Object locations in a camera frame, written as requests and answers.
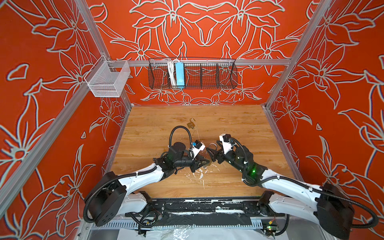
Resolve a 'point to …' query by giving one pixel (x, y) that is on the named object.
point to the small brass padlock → (191, 124)
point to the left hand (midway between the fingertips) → (208, 160)
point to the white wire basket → (107, 78)
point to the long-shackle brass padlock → (210, 160)
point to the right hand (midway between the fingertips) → (210, 144)
